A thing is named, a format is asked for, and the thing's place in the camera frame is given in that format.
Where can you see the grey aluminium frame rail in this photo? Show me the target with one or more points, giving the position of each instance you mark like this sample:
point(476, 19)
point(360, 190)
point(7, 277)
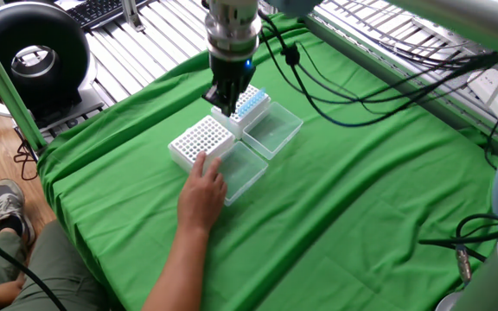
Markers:
point(404, 86)

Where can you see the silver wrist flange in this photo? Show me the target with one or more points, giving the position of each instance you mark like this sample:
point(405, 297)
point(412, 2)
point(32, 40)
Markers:
point(231, 30)

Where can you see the grey device stand base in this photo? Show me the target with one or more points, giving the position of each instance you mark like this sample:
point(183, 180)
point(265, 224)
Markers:
point(89, 103)

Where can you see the green table cloth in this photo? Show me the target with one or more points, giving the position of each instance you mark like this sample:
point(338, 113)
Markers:
point(340, 207)

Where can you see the small metal bracket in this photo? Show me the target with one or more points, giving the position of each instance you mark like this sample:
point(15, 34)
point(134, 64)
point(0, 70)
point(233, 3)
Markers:
point(131, 17)

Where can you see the grey trouser leg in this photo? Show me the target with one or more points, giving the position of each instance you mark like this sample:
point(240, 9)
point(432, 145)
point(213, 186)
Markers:
point(59, 276)

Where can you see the clear plastic rack lid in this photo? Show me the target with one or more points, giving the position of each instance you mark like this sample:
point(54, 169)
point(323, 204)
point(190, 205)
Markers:
point(244, 173)
point(272, 129)

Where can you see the person's hand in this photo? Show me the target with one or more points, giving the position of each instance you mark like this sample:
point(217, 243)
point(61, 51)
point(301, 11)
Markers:
point(201, 201)

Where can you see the grey sneaker shoe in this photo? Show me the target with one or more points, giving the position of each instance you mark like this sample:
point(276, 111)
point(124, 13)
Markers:
point(9, 201)

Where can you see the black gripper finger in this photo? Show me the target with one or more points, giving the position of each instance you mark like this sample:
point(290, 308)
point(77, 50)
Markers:
point(213, 97)
point(233, 100)

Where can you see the person's bare forearm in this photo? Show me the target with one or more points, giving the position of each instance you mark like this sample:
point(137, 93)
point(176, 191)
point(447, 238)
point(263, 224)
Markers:
point(180, 276)

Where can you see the white power strip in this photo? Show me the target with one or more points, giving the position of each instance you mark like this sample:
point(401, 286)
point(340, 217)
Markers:
point(489, 88)

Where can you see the green tinted aluminium post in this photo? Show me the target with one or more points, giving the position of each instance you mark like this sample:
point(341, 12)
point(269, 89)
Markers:
point(4, 82)

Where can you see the black computer keyboard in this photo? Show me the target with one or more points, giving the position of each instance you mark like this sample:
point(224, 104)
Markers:
point(93, 10)

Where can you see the white pipette tip rack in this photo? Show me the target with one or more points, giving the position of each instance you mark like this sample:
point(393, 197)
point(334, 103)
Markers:
point(184, 153)
point(253, 118)

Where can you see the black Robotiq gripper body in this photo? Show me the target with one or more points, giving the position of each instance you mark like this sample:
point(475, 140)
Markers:
point(231, 73)

